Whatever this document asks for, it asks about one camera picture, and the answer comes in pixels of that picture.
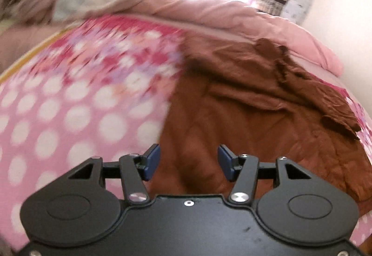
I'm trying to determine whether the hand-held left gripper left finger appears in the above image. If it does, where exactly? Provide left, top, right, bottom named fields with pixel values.
left=68, top=144, right=161, bottom=205

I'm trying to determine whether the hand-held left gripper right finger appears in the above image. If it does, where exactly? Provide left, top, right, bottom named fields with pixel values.
left=218, top=144, right=313, bottom=205

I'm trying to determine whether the brown garment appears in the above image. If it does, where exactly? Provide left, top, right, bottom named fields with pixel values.
left=157, top=37, right=372, bottom=210

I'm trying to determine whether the pink floral dotted blanket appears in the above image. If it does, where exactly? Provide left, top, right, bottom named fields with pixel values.
left=0, top=15, right=372, bottom=256

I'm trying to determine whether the mauve bed sheet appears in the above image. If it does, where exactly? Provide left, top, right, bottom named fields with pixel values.
left=291, top=51, right=372, bottom=117

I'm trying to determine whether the pink quilt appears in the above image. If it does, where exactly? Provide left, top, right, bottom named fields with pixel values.
left=0, top=0, right=343, bottom=76

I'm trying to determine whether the pale blue patterned cloth bundle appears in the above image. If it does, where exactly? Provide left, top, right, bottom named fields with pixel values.
left=283, top=0, right=313, bottom=24

